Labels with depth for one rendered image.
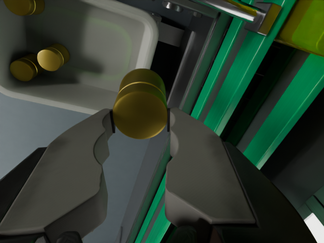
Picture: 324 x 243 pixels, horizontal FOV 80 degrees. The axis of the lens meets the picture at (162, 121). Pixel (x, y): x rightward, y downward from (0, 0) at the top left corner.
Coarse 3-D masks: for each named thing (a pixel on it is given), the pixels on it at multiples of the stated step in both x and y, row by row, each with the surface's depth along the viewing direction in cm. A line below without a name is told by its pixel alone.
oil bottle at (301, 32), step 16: (304, 0) 15; (320, 0) 13; (288, 16) 16; (304, 16) 14; (320, 16) 13; (288, 32) 15; (304, 32) 14; (320, 32) 13; (304, 48) 14; (320, 48) 13
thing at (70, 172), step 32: (96, 128) 10; (64, 160) 8; (96, 160) 8; (32, 192) 6; (64, 192) 6; (96, 192) 6; (0, 224) 5; (32, 224) 5; (64, 224) 6; (96, 224) 7
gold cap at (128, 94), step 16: (128, 80) 13; (144, 80) 12; (160, 80) 14; (128, 96) 11; (144, 96) 11; (160, 96) 11; (112, 112) 12; (128, 112) 11; (144, 112) 12; (160, 112) 12; (128, 128) 12; (144, 128) 12; (160, 128) 12
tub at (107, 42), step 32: (0, 0) 26; (64, 0) 30; (96, 0) 24; (0, 32) 27; (32, 32) 32; (64, 32) 32; (96, 32) 33; (128, 32) 33; (0, 64) 29; (96, 64) 35; (128, 64) 36; (32, 96) 30; (64, 96) 32; (96, 96) 35
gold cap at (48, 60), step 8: (48, 48) 30; (56, 48) 31; (64, 48) 33; (40, 56) 30; (48, 56) 30; (56, 56) 30; (64, 56) 32; (40, 64) 30; (48, 64) 30; (56, 64) 31; (64, 64) 34
